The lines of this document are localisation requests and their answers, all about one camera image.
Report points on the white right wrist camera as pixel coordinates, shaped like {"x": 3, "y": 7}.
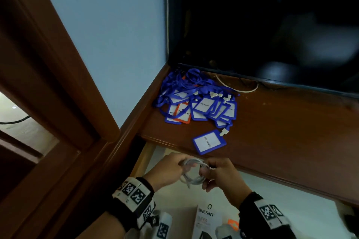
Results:
{"x": 224, "y": 231}

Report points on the person's left forearm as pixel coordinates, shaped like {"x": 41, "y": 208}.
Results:
{"x": 103, "y": 227}

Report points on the black television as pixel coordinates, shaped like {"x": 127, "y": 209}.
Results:
{"x": 252, "y": 23}

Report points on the person's left hand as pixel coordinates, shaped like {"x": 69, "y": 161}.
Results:
{"x": 168, "y": 168}

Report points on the black right wristband with markers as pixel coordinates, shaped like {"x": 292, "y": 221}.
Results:
{"x": 263, "y": 219}

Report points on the pile of blue ID lanyards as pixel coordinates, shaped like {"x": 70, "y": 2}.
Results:
{"x": 190, "y": 82}

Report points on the orange charger box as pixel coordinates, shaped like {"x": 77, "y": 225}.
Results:
{"x": 232, "y": 224}

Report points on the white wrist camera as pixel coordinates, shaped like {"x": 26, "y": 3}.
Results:
{"x": 161, "y": 227}
{"x": 224, "y": 231}

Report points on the white charger box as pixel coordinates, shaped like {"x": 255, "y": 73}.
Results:
{"x": 206, "y": 219}

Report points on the blue badge holder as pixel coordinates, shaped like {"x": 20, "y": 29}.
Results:
{"x": 209, "y": 142}

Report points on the person's right hand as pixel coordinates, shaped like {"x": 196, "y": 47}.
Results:
{"x": 224, "y": 177}

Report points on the black left wristband with markers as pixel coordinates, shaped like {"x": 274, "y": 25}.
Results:
{"x": 131, "y": 199}

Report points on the black wristband with markers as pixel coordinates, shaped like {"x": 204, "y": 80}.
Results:
{"x": 131, "y": 199}
{"x": 263, "y": 219}

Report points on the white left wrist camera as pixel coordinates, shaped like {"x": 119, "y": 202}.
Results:
{"x": 161, "y": 227}

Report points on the wooden drawer with white bottom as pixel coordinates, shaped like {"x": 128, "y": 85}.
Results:
{"x": 294, "y": 208}

